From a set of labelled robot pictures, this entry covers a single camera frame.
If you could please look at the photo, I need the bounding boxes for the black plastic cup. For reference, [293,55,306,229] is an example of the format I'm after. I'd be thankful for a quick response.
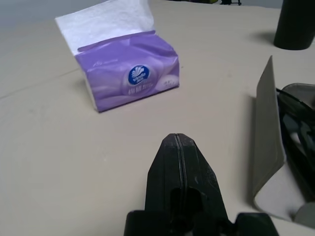
[273,0,315,51]

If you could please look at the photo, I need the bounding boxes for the purple tissue pack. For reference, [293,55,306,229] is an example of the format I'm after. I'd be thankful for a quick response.
[55,0,180,114]

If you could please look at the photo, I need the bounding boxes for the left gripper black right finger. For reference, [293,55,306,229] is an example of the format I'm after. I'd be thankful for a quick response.
[177,133,232,222]

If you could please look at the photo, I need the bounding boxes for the black sunglasses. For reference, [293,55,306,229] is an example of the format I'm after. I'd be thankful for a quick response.
[275,83,315,202]

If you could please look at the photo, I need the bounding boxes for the grey glasses case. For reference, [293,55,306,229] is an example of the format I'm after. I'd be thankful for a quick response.
[251,55,315,222]

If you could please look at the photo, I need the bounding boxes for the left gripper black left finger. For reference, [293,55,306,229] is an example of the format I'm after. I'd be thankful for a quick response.
[145,133,184,217]

